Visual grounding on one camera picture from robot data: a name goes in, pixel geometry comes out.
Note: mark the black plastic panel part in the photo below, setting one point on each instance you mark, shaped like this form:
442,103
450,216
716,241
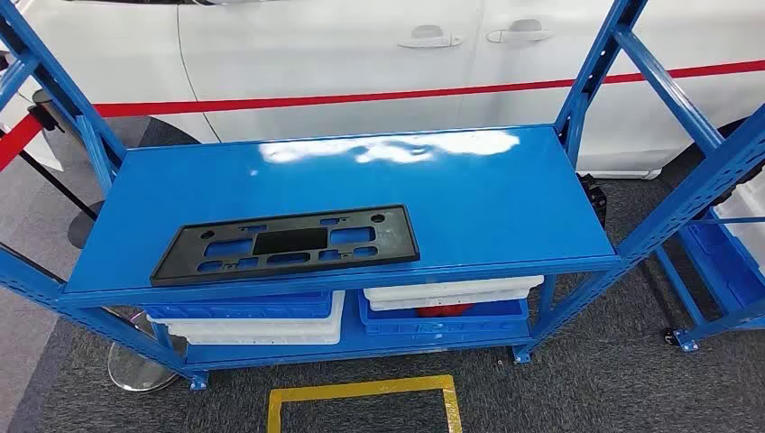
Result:
287,242

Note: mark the blue metal shelf rack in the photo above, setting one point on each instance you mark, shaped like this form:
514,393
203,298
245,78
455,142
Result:
418,197

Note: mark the blue wheeled shelf rack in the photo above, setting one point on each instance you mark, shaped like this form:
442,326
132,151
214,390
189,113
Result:
687,342

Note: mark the red item in crate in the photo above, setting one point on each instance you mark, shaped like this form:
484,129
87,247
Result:
445,311

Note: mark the red barrier belt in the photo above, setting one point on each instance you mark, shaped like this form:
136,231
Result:
358,97
15,146

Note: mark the blue plastic crate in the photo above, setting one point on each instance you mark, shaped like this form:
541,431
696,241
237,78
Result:
717,263
442,326
239,308

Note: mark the white car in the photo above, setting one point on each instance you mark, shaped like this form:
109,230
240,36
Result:
329,60

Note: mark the black ribbed block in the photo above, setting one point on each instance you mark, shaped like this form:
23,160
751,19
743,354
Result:
593,200

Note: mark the chrome base stanchion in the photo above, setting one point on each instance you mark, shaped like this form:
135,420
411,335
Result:
140,370

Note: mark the black stanchion post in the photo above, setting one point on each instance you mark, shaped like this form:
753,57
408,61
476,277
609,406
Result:
83,230

